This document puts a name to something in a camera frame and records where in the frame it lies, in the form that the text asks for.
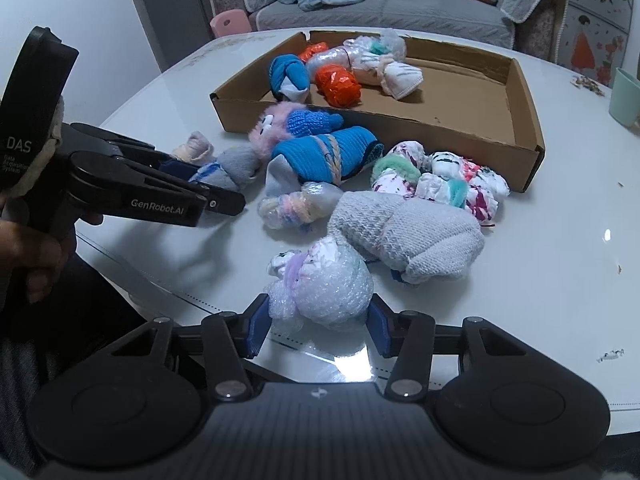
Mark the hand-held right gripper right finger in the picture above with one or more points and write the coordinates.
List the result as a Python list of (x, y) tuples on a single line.
[(377, 330)]

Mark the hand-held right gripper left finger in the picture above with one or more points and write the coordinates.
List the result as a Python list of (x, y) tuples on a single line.
[(257, 327)]

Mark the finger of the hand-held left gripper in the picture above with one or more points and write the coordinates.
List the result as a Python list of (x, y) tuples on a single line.
[(150, 202), (172, 165)]

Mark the pink sock bundle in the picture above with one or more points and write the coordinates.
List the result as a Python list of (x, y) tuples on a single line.
[(197, 145)]

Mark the grey sock bundle blue tie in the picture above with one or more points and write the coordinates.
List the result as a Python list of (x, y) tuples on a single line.
[(235, 165)]

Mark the bubble wrap bundle purple tie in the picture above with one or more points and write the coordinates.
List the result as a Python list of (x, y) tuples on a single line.
[(330, 285)]

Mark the grey knit cloth bundle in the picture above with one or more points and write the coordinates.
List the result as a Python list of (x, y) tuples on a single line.
[(410, 240)]

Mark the clear bundle pastel scrunchie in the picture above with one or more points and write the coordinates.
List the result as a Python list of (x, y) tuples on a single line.
[(315, 197)]

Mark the pink plush toy blue hat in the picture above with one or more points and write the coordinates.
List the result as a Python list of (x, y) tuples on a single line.
[(310, 122)]

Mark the blue and white sock bundle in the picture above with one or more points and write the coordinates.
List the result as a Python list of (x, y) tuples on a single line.
[(287, 72)]

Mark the white bundle green fuzzy band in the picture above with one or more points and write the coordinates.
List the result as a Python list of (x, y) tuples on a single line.
[(395, 165)]

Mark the small orange foil bundle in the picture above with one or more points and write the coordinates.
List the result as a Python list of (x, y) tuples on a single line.
[(310, 52)]

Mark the white bundle red rubber band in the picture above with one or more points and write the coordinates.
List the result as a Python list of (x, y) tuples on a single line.
[(445, 164)]

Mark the large orange foil bundle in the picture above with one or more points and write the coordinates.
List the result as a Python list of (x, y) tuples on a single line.
[(340, 85)]

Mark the bubble wrap bundle teal tie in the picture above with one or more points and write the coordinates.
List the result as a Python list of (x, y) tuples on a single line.
[(377, 47)]

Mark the white face mask bundle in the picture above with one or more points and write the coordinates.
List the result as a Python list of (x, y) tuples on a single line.
[(400, 80)]

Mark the shallow cardboard box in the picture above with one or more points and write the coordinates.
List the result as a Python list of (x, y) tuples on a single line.
[(450, 95)]

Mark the person's left hand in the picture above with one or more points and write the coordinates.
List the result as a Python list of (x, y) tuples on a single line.
[(35, 260)]

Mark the pink plastic stool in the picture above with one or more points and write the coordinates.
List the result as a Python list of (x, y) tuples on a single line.
[(230, 22)]

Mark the grey door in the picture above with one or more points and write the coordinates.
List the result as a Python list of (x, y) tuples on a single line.
[(165, 0)]

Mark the scattered seed shell bits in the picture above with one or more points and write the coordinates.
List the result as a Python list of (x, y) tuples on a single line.
[(611, 355)]

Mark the grey sofa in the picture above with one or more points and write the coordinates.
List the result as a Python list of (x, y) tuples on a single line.
[(425, 15)]

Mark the pile of seed shells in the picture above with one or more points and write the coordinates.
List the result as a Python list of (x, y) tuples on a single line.
[(587, 85)]

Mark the green cup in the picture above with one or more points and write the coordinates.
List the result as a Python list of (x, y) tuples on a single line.
[(625, 100)]

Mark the wall poster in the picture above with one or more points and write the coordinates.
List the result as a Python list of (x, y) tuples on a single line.
[(585, 50)]

